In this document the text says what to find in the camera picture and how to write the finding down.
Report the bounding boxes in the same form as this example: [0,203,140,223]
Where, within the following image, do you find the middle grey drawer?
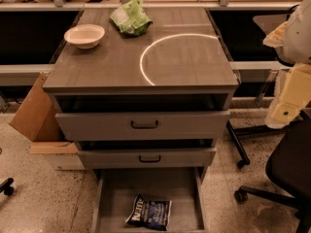
[78,140,216,169]

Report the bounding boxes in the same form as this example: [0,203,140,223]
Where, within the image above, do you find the grey drawer cabinet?
[42,7,240,180]

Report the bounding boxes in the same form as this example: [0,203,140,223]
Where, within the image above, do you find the black office chair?
[234,115,311,233]

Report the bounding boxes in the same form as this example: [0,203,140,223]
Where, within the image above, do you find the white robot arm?
[263,0,311,129]

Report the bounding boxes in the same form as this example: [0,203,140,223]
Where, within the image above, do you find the bottom grey drawer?
[91,168,208,233]

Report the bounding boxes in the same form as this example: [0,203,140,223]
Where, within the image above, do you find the blue chip bag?
[125,194,172,231]

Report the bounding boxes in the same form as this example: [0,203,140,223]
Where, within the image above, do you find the grey drawer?
[91,168,208,233]
[56,94,229,141]
[78,140,216,169]

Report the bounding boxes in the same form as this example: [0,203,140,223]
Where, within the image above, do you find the green chip bag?
[110,0,153,37]

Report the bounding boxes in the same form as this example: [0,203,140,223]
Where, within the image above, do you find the black caster wheel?
[0,178,15,196]

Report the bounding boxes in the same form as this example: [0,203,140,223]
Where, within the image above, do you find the white bowl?
[64,24,105,50]

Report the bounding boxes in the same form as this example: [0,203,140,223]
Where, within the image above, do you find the brown cardboard box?
[9,73,86,171]

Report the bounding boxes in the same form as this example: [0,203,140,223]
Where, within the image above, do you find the top grey drawer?
[56,94,229,141]

